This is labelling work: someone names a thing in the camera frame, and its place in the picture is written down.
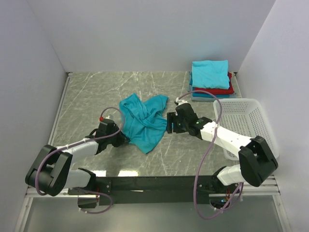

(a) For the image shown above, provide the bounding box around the teal t shirt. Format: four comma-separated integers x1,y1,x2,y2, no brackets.
119,93,169,154
188,72,230,98

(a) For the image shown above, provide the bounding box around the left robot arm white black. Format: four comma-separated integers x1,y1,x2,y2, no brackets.
25,118,129,196

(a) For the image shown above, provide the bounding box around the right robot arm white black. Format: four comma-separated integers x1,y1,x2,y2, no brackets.
167,103,279,187

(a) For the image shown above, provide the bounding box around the folded teal t shirt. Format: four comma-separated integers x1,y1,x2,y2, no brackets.
188,72,230,98

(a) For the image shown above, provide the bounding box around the folded grey blue t shirt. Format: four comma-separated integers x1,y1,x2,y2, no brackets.
187,71,236,102

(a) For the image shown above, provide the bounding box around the folded light blue t shirt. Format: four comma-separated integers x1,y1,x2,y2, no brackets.
191,60,230,89

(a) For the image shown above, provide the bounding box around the folded red t shirt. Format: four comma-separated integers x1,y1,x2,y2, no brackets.
193,72,235,95

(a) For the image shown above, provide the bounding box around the black base crossbar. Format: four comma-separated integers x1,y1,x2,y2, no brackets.
67,175,229,210

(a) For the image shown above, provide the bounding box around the white plastic laundry basket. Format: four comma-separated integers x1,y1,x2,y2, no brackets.
213,98,280,158

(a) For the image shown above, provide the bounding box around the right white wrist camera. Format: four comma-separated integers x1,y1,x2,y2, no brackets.
174,98,187,106

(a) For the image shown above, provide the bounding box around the aluminium frame rail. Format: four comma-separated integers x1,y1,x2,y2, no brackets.
13,72,73,232

